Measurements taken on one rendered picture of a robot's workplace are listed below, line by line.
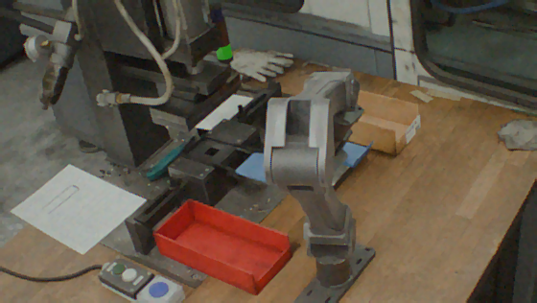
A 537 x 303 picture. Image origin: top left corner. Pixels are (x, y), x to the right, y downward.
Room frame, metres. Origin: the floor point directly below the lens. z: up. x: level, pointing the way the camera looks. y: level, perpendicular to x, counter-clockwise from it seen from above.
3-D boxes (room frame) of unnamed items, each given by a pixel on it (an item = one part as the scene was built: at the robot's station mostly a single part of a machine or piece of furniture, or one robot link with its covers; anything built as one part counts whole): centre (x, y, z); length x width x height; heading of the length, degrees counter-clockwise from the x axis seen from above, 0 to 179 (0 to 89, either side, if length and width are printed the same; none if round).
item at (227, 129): (1.36, 0.11, 0.98); 0.20 x 0.10 x 0.01; 138
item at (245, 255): (1.10, 0.12, 0.93); 0.25 x 0.12 x 0.06; 48
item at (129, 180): (1.43, 0.16, 0.88); 0.65 x 0.50 x 0.03; 138
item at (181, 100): (1.39, 0.18, 1.22); 0.26 x 0.18 x 0.30; 48
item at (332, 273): (0.97, -0.08, 0.94); 0.20 x 0.07 x 0.08; 138
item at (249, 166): (1.22, -0.01, 1.00); 0.15 x 0.07 x 0.03; 50
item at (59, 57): (1.45, 0.41, 1.25); 0.19 x 0.07 x 0.19; 138
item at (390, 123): (1.44, -0.23, 0.93); 0.25 x 0.13 x 0.08; 48
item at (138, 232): (1.17, 0.28, 0.95); 0.06 x 0.03 x 0.09; 138
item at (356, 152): (1.34, -0.15, 0.93); 0.15 x 0.07 x 0.03; 47
